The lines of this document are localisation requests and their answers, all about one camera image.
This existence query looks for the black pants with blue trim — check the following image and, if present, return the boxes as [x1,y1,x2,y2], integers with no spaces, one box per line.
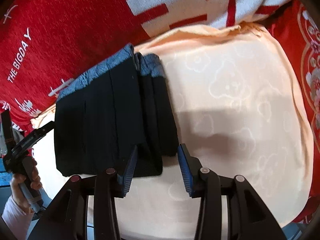
[54,44,178,177]

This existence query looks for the white sleeved left forearm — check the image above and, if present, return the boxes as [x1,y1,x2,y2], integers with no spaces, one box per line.
[2,195,34,239]

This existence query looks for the person left hand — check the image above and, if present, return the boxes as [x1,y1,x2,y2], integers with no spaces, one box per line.
[10,156,43,214]

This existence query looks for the peach cloth mat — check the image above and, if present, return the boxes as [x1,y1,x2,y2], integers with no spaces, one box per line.
[30,22,315,240]

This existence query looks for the red blanket with white characters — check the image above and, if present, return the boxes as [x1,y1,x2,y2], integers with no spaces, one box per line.
[1,0,290,131]

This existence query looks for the red embroidered pillow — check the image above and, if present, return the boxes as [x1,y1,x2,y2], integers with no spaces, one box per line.
[258,0,319,224]

